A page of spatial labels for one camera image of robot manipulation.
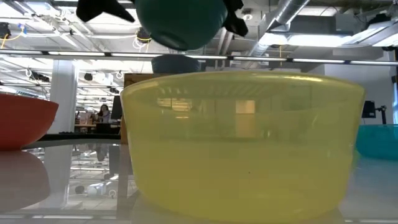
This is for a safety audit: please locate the dark green bowl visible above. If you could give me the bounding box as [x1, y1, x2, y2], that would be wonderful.
[135, 0, 228, 52]

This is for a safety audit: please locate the dark blue bowl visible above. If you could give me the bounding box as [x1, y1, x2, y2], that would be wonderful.
[151, 55, 201, 75]

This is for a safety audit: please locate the white building column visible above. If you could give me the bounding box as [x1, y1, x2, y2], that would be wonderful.
[43, 59, 78, 206]

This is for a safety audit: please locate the person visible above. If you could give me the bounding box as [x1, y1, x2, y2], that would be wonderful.
[96, 104, 111, 124]

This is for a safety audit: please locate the red bowl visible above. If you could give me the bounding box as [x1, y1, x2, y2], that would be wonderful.
[0, 92, 59, 151]

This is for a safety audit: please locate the translucent yellow bowl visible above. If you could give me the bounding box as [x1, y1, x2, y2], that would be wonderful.
[120, 70, 366, 223]

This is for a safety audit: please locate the teal bowl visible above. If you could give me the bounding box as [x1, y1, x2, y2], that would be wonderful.
[355, 124, 398, 161]

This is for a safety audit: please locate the silver ventilation duct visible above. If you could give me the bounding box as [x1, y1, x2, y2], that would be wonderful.
[248, 0, 312, 58]

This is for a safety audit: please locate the aluminium frame rail with lights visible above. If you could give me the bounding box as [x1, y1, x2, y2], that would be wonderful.
[0, 49, 398, 67]

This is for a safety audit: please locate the black camera on stand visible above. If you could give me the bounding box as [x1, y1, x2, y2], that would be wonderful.
[361, 100, 388, 125]

